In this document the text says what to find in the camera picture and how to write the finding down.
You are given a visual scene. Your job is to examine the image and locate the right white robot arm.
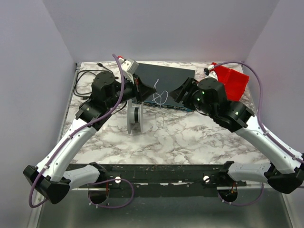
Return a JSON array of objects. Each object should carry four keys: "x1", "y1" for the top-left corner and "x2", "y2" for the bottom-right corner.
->
[{"x1": 170, "y1": 77, "x2": 304, "y2": 194}]

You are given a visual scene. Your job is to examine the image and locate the thin white wire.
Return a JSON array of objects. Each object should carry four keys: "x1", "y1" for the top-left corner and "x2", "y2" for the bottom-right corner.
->
[{"x1": 152, "y1": 79, "x2": 169, "y2": 130}]

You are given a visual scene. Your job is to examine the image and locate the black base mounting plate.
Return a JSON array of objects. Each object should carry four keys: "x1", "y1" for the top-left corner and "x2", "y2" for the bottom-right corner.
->
[{"x1": 78, "y1": 162, "x2": 247, "y2": 199}]

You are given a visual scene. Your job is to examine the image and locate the white cable spool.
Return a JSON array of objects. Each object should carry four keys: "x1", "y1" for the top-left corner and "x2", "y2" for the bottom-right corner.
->
[{"x1": 127, "y1": 99, "x2": 143, "y2": 134}]

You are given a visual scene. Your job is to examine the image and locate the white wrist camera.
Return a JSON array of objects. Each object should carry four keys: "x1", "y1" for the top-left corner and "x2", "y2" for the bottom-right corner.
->
[
  {"x1": 204, "y1": 68, "x2": 218, "y2": 81},
  {"x1": 118, "y1": 57, "x2": 139, "y2": 83}
]

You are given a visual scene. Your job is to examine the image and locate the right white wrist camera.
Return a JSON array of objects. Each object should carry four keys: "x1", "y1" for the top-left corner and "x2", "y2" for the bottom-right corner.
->
[{"x1": 204, "y1": 68, "x2": 218, "y2": 81}]

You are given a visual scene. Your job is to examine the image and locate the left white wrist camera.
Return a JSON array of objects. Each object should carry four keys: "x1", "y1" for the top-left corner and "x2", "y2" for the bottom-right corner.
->
[{"x1": 118, "y1": 57, "x2": 139, "y2": 83}]

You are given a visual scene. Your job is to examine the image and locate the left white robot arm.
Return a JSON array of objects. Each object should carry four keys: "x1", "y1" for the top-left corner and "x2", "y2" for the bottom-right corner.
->
[{"x1": 23, "y1": 72, "x2": 156, "y2": 204}]

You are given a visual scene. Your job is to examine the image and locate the dark blue network switch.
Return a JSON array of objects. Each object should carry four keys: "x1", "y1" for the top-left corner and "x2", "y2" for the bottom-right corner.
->
[{"x1": 135, "y1": 63, "x2": 195, "y2": 112}]

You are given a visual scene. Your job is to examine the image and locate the black usb cable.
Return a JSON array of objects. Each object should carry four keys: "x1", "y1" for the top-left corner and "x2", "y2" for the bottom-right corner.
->
[{"x1": 73, "y1": 62, "x2": 120, "y2": 100}]

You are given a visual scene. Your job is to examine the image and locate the red plastic bin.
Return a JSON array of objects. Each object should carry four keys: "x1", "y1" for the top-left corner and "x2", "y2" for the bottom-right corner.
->
[{"x1": 208, "y1": 62, "x2": 249, "y2": 101}]

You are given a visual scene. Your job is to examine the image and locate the aluminium rail frame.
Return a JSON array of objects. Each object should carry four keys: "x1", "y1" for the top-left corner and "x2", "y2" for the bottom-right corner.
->
[{"x1": 30, "y1": 177, "x2": 293, "y2": 228}]

